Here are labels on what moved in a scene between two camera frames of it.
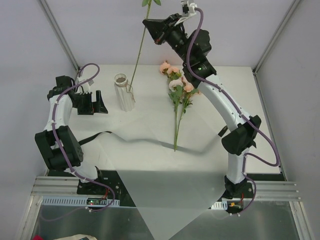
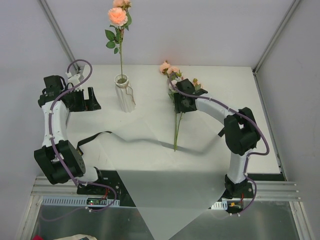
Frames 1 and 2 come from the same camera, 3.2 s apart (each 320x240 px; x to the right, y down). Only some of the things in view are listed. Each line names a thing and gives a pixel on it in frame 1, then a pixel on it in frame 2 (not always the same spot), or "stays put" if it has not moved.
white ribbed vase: (122, 89) stays put
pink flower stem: (146, 2) to (120, 17)
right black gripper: (166, 28) to (180, 104)
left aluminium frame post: (60, 34) stays put
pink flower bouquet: (181, 91) stays put
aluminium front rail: (69, 186) stays put
